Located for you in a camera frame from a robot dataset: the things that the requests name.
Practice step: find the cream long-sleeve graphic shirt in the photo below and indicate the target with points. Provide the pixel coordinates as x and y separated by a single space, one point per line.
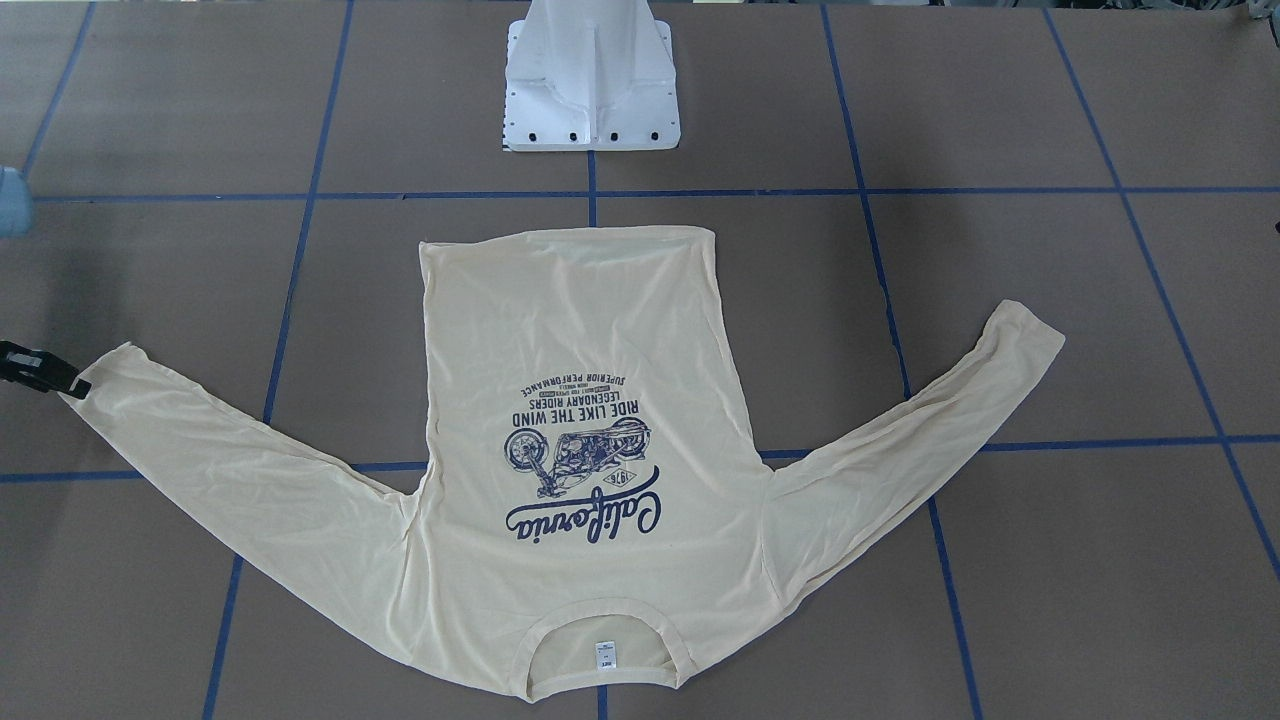
594 509

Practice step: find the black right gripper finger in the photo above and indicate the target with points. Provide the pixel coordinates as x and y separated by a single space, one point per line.
42 371

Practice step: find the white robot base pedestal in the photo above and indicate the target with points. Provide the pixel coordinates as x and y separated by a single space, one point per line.
590 76

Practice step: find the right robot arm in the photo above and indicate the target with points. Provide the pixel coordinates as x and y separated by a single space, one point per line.
17 209

